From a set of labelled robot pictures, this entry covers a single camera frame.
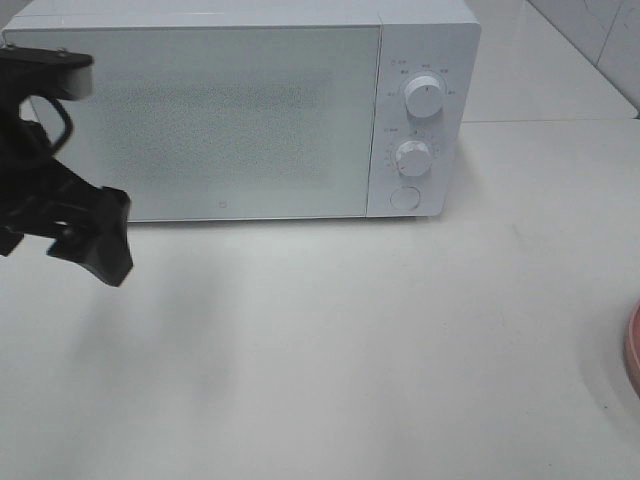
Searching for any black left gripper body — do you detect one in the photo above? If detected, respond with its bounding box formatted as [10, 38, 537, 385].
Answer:
[1, 97, 95, 256]

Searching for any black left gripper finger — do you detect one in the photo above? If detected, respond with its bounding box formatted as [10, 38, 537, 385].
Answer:
[47, 187, 133, 287]

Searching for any round white door button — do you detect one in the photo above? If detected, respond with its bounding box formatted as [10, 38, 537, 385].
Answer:
[390, 187, 421, 211]

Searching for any pink round plate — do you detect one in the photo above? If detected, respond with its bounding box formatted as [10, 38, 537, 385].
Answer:
[624, 305, 640, 395]

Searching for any white microwave oven body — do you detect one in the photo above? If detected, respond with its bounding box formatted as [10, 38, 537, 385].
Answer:
[1, 1, 481, 218]

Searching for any upper white power knob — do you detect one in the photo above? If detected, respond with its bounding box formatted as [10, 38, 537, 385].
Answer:
[402, 72, 445, 119]

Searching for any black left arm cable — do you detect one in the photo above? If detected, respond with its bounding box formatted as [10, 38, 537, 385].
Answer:
[29, 94, 76, 156]

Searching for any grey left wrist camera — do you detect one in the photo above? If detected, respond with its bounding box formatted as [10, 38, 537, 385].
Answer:
[1, 44, 94, 101]

